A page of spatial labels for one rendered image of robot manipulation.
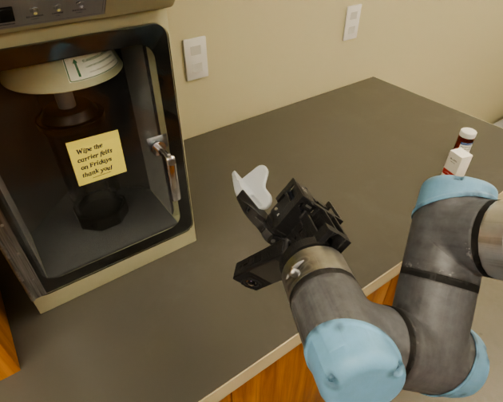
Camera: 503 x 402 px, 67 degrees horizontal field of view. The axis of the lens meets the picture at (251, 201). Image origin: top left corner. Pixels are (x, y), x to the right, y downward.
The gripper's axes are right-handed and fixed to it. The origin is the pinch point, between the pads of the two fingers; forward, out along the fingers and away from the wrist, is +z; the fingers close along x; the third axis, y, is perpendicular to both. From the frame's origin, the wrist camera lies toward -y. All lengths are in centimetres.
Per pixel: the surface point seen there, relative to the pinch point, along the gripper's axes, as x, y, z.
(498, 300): -163, -6, 64
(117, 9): 31.8, 10.3, 1.5
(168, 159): 16.1, -4.3, 3.7
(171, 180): 13.6, -7.6, 4.3
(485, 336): -150, -19, 47
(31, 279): 24.1, -33.1, -0.3
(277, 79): -13, 12, 78
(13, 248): 28.6, -27.5, -1.4
